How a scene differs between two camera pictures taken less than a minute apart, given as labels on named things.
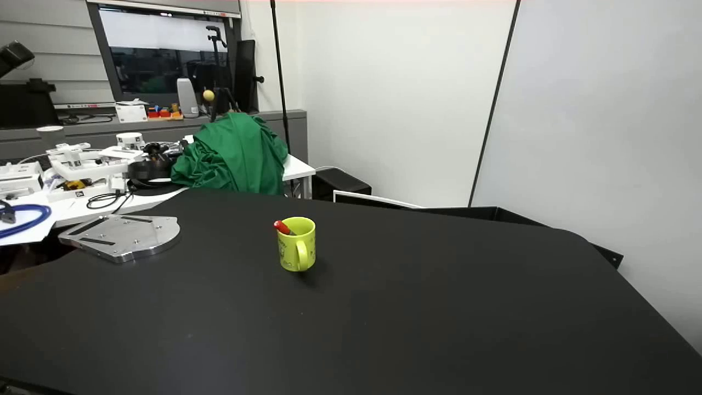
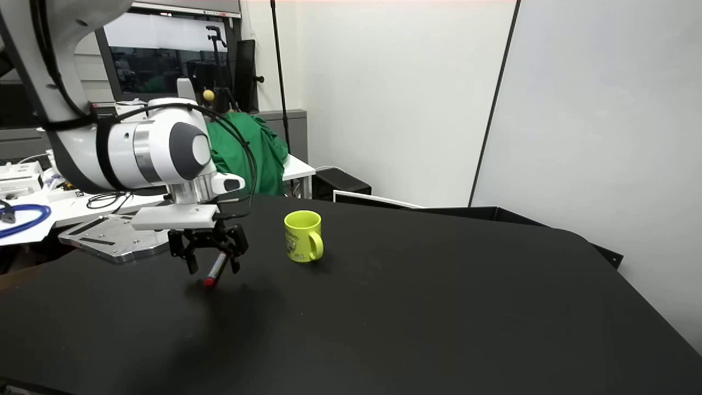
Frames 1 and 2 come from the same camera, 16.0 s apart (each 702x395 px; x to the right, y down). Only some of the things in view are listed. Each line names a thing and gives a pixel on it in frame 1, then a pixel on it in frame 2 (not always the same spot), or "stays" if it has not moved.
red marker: x=280 y=226 → x=209 y=278
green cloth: x=234 y=151 stays
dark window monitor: x=152 y=43 stays
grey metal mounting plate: x=120 y=234 stays
